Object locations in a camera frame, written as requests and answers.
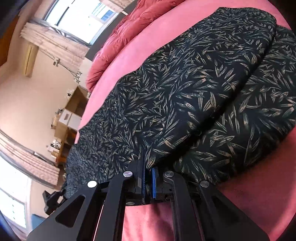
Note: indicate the red quilted duvet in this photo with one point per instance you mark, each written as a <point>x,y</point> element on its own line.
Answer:
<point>144,13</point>

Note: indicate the wooden desk shelf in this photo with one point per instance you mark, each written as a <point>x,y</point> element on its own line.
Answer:
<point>65,125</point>

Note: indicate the cream air conditioner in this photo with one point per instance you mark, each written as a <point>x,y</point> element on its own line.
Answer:
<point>30,58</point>

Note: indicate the white floral bedside panel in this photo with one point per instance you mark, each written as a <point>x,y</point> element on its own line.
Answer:
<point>78,76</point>

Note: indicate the pink floral left curtain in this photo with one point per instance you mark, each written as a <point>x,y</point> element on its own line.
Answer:
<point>70,53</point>

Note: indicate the black leaf-print pants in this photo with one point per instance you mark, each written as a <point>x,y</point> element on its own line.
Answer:
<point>210,104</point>

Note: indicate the pink floral right curtain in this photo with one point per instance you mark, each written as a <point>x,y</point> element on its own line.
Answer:
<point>117,5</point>

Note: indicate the white drawer cabinet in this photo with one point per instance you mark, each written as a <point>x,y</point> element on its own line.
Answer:
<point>70,119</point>

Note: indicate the pink floral curtain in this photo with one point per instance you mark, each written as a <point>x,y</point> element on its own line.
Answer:
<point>70,53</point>
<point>117,5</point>

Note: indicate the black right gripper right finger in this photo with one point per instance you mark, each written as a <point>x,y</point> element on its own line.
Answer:
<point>201,212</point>

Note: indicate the window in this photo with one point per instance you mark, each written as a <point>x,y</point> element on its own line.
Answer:
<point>15,194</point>
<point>83,19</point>

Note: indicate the pink bed sheet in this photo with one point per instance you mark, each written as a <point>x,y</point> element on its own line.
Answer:
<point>266,193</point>

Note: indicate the dark grey headboard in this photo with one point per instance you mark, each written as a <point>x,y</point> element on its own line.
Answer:
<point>102,38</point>

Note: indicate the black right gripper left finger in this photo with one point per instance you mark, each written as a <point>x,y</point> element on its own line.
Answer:
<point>95,212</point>

